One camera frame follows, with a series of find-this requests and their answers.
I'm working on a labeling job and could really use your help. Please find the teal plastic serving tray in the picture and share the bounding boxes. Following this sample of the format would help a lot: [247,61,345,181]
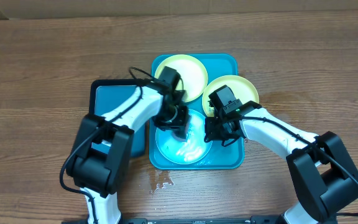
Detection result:
[149,54,245,170]

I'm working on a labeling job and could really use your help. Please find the black-rimmed water tray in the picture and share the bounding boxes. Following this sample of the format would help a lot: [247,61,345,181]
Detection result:
[88,79,146,157]

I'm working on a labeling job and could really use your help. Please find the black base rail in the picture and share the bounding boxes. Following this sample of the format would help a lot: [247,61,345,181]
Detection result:
[61,214,287,224]

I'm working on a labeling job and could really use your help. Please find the light blue plate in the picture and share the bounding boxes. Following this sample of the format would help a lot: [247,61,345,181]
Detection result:
[155,110,212,165]

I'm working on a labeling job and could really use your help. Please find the yellow plate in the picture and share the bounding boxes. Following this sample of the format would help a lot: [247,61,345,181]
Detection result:
[152,54,208,103]
[202,75,259,117]

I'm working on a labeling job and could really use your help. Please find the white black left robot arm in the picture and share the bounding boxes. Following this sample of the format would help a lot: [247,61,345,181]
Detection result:
[59,83,189,223]

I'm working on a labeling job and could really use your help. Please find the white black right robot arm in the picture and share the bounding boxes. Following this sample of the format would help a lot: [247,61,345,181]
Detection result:
[204,99,358,223]

